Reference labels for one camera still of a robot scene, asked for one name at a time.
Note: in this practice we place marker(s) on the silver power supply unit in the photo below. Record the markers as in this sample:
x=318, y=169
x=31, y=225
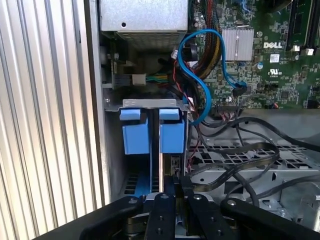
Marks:
x=142, y=15

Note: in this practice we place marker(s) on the hard disk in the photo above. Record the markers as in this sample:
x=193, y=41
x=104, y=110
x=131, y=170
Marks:
x=136, y=138
x=172, y=137

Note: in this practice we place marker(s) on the grey metal disk bay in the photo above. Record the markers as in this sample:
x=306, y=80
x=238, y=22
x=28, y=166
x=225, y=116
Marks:
x=150, y=102

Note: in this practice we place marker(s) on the black front panel connector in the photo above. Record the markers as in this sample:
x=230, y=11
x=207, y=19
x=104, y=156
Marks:
x=227, y=110

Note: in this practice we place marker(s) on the grey metal PC case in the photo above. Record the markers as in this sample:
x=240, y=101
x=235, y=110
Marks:
x=95, y=75

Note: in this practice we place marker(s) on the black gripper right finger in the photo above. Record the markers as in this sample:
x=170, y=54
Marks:
x=262, y=217

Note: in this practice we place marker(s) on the black RAM slot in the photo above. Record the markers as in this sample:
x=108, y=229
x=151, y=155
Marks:
x=295, y=22
x=312, y=22

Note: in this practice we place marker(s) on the green Dell motherboard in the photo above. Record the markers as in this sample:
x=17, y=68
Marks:
x=287, y=82

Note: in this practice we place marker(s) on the silver finned chipset heatsink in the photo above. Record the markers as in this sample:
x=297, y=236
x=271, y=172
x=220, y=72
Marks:
x=237, y=45

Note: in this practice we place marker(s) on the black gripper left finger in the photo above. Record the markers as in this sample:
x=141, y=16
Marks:
x=100, y=220

